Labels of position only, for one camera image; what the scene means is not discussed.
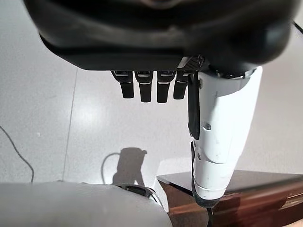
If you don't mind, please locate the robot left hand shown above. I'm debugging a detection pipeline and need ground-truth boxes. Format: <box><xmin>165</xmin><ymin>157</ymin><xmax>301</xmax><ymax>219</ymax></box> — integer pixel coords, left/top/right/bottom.
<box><xmin>22</xmin><ymin>0</ymin><xmax>298</xmax><ymax>209</ymax></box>

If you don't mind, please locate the brown wooden stool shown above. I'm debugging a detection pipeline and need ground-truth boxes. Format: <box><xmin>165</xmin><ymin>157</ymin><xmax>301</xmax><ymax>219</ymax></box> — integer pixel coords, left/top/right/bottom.
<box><xmin>156</xmin><ymin>169</ymin><xmax>303</xmax><ymax>227</ymax></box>

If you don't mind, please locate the thin white floor cable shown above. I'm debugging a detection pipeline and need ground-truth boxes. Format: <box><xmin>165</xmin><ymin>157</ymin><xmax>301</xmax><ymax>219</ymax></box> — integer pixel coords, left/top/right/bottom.
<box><xmin>0</xmin><ymin>125</ymin><xmax>124</xmax><ymax>185</ymax></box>

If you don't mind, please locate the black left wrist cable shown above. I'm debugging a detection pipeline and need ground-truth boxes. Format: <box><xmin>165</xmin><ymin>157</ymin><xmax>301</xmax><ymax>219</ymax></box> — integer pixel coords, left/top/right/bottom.
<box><xmin>207</xmin><ymin>207</ymin><xmax>215</xmax><ymax>227</ymax></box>

